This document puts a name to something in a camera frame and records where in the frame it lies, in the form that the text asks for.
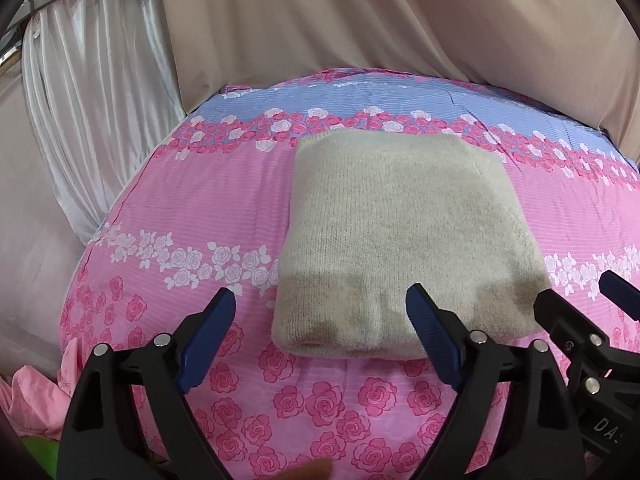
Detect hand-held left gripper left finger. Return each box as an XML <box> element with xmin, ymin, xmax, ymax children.
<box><xmin>59</xmin><ymin>287</ymin><xmax>237</xmax><ymax>480</ymax></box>

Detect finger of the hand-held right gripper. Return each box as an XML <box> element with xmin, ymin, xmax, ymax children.
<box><xmin>599</xmin><ymin>270</ymin><xmax>640</xmax><ymax>322</ymax></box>
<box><xmin>533</xmin><ymin>289</ymin><xmax>640</xmax><ymax>403</ymax></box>

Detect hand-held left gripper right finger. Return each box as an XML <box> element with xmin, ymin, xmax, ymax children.
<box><xmin>405</xmin><ymin>283</ymin><xmax>585</xmax><ymax>480</ymax></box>

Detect beige knit sweater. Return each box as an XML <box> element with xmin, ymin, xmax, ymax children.
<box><xmin>270</xmin><ymin>127</ymin><xmax>553</xmax><ymax>361</ymax></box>

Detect pink and blue floral bedsheet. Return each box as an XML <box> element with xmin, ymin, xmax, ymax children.
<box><xmin>57</xmin><ymin>67</ymin><xmax>640</xmax><ymax>480</ymax></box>

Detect pink crumpled cloth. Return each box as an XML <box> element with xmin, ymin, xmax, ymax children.
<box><xmin>10</xmin><ymin>337</ymin><xmax>76</xmax><ymax>443</ymax></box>

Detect green cloth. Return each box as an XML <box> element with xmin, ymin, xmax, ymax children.
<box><xmin>20</xmin><ymin>435</ymin><xmax>62</xmax><ymax>468</ymax></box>

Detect white satin curtain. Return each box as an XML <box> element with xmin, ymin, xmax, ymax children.
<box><xmin>22</xmin><ymin>0</ymin><xmax>188</xmax><ymax>241</ymax></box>

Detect beige curtain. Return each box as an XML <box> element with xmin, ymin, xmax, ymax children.
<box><xmin>157</xmin><ymin>0</ymin><xmax>640</xmax><ymax>171</ymax></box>

